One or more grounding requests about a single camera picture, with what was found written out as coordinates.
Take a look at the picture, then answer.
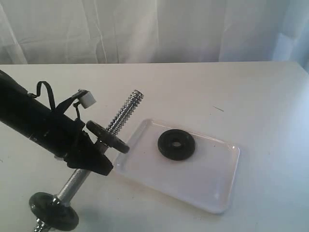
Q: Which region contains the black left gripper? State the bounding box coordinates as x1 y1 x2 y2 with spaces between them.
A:
52 116 114 176

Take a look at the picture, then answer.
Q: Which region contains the black weight plate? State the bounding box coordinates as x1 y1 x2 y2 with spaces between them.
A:
28 192 79 232
86 120 129 154
157 129 196 161

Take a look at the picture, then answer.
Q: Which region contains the chrome threaded dumbbell bar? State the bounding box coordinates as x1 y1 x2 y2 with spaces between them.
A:
33 90 143 232

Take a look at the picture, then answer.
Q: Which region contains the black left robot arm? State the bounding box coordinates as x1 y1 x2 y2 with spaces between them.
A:
0 72 113 176

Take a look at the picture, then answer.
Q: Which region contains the white backdrop curtain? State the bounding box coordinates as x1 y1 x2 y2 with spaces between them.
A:
0 0 309 66

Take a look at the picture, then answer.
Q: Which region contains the white rectangular plastic tray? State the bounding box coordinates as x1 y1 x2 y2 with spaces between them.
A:
113 119 240 214

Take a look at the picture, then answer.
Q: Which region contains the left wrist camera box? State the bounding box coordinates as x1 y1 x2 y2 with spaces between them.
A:
77 89 97 109

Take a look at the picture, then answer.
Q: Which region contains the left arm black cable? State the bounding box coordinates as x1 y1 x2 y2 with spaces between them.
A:
28 81 82 121

